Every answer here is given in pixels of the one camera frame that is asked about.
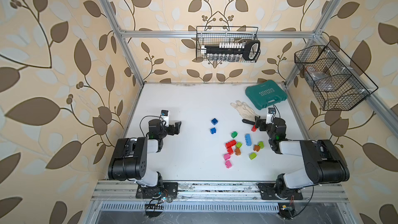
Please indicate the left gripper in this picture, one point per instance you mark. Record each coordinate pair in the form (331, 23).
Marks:
(171, 129)

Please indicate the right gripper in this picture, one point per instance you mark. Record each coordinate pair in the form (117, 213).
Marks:
(259, 123)

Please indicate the dark green lego brick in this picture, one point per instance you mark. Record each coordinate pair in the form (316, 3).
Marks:
(234, 134)

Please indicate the orange brown lego brick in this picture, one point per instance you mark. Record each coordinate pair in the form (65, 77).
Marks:
(237, 152)

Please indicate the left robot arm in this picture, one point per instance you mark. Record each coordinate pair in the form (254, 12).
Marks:
(129, 161)

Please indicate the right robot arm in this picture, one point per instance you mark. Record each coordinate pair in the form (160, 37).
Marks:
(322, 163)

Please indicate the light blue long lego brick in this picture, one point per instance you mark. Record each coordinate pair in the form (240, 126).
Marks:
(248, 140)

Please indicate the lime lego brick lower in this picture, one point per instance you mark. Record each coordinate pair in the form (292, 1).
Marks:
(252, 156)

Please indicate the pink lego brick upper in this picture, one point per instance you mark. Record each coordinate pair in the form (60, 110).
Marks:
(227, 156)

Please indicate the pink lego brick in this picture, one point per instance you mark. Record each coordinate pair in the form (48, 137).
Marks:
(227, 156)
(228, 164)

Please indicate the pink lego brick lower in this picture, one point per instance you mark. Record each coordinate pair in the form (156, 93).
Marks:
(228, 164)

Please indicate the black pipe wrench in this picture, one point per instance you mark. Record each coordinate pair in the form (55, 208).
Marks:
(248, 121)

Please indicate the white work glove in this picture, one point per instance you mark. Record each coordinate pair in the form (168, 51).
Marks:
(244, 110)

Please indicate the green plastic tool case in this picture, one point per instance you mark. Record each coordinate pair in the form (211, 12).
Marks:
(265, 94)

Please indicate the black socket holder set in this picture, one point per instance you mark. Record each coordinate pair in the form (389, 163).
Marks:
(246, 51)

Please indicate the plastic bag in basket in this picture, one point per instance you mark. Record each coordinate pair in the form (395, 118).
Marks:
(320, 81)

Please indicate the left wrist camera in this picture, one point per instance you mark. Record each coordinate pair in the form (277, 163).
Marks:
(165, 117)

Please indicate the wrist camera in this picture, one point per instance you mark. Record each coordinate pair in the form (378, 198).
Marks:
(165, 117)
(271, 112)

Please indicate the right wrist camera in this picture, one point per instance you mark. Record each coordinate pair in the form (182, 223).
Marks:
(271, 112)

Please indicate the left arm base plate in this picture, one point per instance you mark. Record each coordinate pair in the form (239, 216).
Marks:
(168, 190)

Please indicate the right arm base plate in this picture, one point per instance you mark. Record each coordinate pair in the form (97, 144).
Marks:
(274, 191)

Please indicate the back wire basket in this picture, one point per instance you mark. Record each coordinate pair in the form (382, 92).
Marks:
(213, 35)

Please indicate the wire basket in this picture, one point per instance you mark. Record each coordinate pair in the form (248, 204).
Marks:
(213, 35)
(352, 84)

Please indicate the right wire basket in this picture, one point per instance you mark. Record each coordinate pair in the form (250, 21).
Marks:
(352, 84)

